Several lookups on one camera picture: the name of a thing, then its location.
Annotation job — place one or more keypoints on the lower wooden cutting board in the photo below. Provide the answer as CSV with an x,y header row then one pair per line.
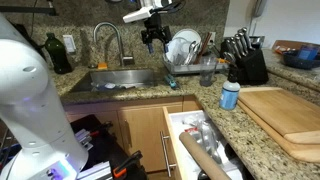
x,y
307,153

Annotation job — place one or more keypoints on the white wall outlet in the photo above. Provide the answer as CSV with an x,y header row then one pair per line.
x,y
69,43

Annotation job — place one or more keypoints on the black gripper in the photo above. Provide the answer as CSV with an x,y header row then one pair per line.
x,y
155,30

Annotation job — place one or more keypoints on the brown paper roll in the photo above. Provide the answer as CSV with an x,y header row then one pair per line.
x,y
207,164

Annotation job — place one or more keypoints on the dark green glass bottle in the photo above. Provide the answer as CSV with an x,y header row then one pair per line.
x,y
57,54

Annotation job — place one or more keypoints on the upper wooden cutting board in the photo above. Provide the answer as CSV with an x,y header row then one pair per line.
x,y
294,118

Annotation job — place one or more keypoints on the orange black clamp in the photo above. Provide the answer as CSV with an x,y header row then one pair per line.
x,y
122,169

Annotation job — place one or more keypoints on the clear drinking glass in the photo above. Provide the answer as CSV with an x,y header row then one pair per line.
x,y
208,71

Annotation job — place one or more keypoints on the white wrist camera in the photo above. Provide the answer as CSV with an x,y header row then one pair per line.
x,y
143,13

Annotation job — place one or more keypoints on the open white wooden drawer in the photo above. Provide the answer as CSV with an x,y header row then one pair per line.
x,y
199,125

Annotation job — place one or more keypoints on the white plate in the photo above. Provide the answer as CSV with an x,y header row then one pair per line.
x,y
183,38

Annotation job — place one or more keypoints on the grey dish rack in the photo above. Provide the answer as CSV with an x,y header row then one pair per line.
x,y
191,69

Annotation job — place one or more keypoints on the steel drawer handle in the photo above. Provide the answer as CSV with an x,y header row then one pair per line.
x,y
169,158

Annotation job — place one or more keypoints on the orange sponge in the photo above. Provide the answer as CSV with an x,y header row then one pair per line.
x,y
102,66

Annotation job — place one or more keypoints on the teal scrub brush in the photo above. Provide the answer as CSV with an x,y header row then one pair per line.
x,y
171,81

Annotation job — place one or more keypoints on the black knife block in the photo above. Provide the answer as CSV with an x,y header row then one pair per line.
x,y
250,70

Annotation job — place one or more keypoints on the stainless steel sink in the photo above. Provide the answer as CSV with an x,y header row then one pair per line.
x,y
115,80

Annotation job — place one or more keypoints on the wooden cutting board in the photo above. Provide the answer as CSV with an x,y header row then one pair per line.
x,y
294,118
307,153

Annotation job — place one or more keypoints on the dark blue bowl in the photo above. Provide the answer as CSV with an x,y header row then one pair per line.
x,y
291,59

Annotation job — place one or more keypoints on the wooden cabinet door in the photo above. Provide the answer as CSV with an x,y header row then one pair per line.
x,y
140,127

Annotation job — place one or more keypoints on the blue spray bottle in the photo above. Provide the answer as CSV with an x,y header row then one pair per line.
x,y
230,90

